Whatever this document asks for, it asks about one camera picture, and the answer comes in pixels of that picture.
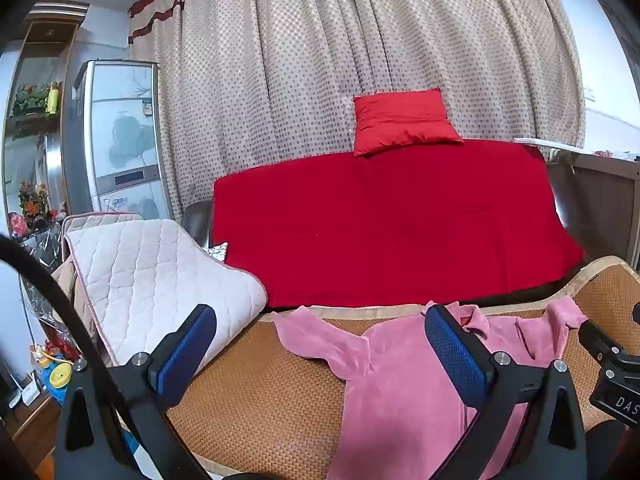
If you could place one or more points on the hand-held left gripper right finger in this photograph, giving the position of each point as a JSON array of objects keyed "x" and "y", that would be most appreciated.
[{"x": 455, "y": 355}]

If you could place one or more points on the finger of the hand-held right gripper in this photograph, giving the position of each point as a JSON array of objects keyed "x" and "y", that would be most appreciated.
[{"x": 600, "y": 340}]

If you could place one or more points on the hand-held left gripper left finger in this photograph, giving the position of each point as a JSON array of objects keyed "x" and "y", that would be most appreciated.
[{"x": 186, "y": 355}]

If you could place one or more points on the woven rattan mat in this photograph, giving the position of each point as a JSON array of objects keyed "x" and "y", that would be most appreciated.
[{"x": 270, "y": 390}]

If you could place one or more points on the white quilted pad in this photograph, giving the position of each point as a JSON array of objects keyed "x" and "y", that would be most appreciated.
[{"x": 150, "y": 270}]

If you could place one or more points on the patterned cushion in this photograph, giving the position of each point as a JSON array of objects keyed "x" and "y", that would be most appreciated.
[{"x": 218, "y": 252}]

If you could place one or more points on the brown wooden cabinet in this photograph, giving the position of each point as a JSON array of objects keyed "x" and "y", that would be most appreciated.
[{"x": 600, "y": 200}]

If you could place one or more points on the red blanket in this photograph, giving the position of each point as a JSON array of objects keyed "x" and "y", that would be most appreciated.
[{"x": 375, "y": 220}]

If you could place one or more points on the white router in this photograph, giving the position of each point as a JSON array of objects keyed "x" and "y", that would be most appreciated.
[{"x": 25, "y": 394}]

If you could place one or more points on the white board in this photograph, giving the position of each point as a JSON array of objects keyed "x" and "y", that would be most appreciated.
[{"x": 545, "y": 143}]

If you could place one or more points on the silver refrigerator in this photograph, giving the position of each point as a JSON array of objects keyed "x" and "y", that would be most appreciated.
[{"x": 125, "y": 150}]

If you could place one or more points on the flower bouquet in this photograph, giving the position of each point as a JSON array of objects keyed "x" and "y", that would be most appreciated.
[{"x": 32, "y": 200}]

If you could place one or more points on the red pillow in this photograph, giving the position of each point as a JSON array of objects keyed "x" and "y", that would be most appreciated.
[{"x": 400, "y": 120}]

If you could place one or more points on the beige dotted curtain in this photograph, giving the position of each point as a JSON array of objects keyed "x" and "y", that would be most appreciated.
[{"x": 275, "y": 85}]

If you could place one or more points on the yellow bottle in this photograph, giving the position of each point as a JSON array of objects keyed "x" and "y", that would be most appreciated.
[{"x": 52, "y": 97}]

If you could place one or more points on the green ornament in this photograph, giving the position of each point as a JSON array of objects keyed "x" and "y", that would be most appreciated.
[{"x": 27, "y": 97}]

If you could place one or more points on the wooden display cabinet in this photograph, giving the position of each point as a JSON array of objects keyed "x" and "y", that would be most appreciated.
[{"x": 40, "y": 40}]

